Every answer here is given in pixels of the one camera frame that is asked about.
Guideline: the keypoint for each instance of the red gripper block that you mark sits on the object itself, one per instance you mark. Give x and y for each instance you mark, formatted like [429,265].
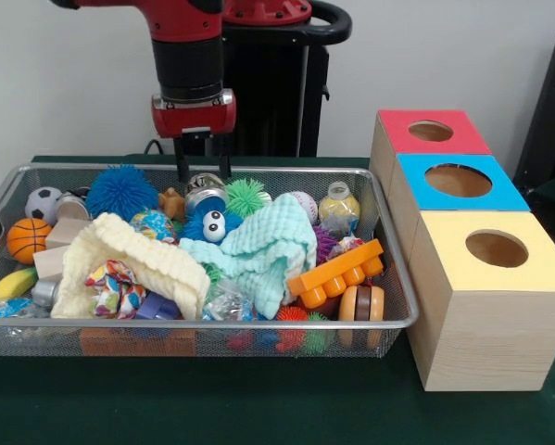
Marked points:
[193,118]

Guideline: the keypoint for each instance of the orange brown toy animal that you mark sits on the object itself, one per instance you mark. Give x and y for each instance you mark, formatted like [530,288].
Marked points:
[172,201]

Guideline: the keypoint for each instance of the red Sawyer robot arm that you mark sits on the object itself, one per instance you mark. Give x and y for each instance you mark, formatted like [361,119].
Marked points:
[189,60]

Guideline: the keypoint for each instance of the shallow metal mesh bin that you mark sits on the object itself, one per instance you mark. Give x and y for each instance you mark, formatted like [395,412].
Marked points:
[388,208]

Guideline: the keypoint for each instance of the wooden box with three holes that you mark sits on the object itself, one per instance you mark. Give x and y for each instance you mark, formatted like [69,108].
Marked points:
[490,324]

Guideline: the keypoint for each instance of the green spiky ball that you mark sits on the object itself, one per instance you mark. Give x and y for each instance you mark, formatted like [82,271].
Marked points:
[247,194]

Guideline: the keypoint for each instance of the blue fuzzy ball with eyes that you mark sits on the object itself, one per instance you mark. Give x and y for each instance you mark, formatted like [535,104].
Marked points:
[210,225]

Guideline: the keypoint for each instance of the small globe ball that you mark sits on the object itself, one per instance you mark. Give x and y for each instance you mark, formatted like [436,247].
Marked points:
[152,225]

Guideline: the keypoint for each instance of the large blue spiky ball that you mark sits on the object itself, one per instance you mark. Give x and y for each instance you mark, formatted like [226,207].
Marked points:
[119,190]

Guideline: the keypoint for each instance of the mint green cloth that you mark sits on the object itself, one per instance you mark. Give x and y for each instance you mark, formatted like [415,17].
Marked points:
[263,250]

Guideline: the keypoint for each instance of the cream cloth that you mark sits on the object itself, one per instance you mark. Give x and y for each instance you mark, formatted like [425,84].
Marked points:
[133,264]

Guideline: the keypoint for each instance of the small soccer ball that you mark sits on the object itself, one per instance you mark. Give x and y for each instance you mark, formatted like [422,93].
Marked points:
[43,202]

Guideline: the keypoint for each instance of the orange building block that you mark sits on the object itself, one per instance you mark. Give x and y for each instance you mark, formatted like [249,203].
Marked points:
[337,273]

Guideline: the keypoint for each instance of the small orange basketball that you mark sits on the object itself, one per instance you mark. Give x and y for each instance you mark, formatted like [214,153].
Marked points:
[28,241]

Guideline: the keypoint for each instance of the toy hamburger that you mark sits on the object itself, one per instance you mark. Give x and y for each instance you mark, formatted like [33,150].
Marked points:
[361,303]

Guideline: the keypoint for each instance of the black stand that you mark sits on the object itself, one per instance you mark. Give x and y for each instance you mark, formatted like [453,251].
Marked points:
[550,116]

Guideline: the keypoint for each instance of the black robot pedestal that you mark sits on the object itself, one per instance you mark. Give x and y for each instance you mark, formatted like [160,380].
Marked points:
[268,92]

